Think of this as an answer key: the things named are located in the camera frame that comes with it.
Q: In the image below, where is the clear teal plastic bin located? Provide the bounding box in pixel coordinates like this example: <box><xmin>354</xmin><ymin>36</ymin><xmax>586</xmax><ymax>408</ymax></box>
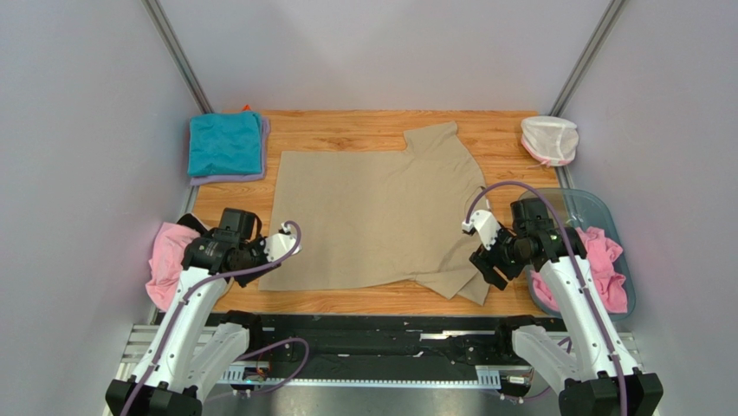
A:
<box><xmin>540</xmin><ymin>188</ymin><xmax>637</xmax><ymax>322</ymax></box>

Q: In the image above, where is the beige t-shirt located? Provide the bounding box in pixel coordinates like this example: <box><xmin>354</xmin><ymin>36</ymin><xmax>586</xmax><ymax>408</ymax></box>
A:
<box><xmin>258</xmin><ymin>121</ymin><xmax>489</xmax><ymax>304</ymax></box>

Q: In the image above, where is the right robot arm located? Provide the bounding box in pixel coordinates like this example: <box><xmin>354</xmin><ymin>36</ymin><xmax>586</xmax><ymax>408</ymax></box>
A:
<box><xmin>462</xmin><ymin>196</ymin><xmax>664</xmax><ymax>415</ymax></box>

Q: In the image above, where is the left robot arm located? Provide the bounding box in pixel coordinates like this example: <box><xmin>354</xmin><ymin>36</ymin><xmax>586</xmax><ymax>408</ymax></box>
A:
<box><xmin>105</xmin><ymin>208</ymin><xmax>302</xmax><ymax>415</ymax></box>

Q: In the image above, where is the pink cloth at left edge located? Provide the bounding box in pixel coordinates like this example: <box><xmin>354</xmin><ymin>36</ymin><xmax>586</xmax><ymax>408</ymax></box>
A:
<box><xmin>146</xmin><ymin>223</ymin><xmax>200</xmax><ymax>311</ymax></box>

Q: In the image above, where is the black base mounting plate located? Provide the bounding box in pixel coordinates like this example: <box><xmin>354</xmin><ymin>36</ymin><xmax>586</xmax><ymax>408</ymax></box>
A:
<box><xmin>155</xmin><ymin>311</ymin><xmax>569</xmax><ymax>382</ymax></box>

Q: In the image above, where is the pink t-shirt in bin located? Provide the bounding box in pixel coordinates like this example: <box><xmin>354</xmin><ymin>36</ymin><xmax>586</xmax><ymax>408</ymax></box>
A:
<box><xmin>527</xmin><ymin>226</ymin><xmax>629</xmax><ymax>315</ymax></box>

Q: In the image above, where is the teal folded t-shirt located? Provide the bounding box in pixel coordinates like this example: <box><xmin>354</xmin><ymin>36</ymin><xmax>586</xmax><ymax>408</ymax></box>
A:
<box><xmin>187</xmin><ymin>111</ymin><xmax>264</xmax><ymax>179</ymax></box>

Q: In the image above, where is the white mesh laundry bag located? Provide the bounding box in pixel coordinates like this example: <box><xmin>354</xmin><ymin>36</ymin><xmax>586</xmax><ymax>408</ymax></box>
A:
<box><xmin>521</xmin><ymin>115</ymin><xmax>579</xmax><ymax>167</ymax></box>

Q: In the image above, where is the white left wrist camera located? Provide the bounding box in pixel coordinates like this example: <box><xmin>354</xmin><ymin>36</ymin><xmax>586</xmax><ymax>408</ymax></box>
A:
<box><xmin>264</xmin><ymin>220</ymin><xmax>302</xmax><ymax>265</ymax></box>

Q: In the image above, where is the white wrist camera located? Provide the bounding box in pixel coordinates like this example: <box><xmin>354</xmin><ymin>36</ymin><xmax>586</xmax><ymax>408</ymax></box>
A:
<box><xmin>461</xmin><ymin>210</ymin><xmax>502</xmax><ymax>250</ymax></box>
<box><xmin>264</xmin><ymin>220</ymin><xmax>302</xmax><ymax>265</ymax></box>

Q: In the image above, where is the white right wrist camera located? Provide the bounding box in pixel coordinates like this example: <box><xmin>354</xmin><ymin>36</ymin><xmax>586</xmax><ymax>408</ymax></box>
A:
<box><xmin>461</xmin><ymin>210</ymin><xmax>502</xmax><ymax>250</ymax></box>

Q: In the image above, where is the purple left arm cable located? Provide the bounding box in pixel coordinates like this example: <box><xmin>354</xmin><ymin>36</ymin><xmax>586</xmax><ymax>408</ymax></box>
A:
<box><xmin>118</xmin><ymin>219</ymin><xmax>311</xmax><ymax>416</ymax></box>

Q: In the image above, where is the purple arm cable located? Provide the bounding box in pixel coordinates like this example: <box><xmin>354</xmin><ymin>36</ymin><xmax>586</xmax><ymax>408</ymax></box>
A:
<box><xmin>118</xmin><ymin>219</ymin><xmax>311</xmax><ymax>416</ymax></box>
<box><xmin>463</xmin><ymin>179</ymin><xmax>630</xmax><ymax>416</ymax></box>

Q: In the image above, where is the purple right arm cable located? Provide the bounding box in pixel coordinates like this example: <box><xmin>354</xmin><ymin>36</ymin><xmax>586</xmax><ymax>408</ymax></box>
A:
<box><xmin>463</xmin><ymin>179</ymin><xmax>630</xmax><ymax>416</ymax></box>

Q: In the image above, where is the aluminium frame rail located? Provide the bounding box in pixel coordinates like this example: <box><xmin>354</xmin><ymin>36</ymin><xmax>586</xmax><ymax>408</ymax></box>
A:
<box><xmin>106</xmin><ymin>311</ymin><xmax>664</xmax><ymax>415</ymax></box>

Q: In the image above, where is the left aluminium corner post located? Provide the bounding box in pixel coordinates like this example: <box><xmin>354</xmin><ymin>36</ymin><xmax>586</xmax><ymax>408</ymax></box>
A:
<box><xmin>141</xmin><ymin>0</ymin><xmax>214</xmax><ymax>114</ymax></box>

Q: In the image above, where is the aluminium corner post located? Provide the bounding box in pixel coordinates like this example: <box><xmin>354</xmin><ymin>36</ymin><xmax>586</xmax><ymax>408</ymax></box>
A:
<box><xmin>141</xmin><ymin>0</ymin><xmax>214</xmax><ymax>114</ymax></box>
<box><xmin>548</xmin><ymin>0</ymin><xmax>630</xmax><ymax>117</ymax></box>

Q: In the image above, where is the right aluminium corner post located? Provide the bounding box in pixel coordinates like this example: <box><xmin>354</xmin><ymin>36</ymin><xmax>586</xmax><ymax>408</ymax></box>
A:
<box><xmin>548</xmin><ymin>0</ymin><xmax>630</xmax><ymax>117</ymax></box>

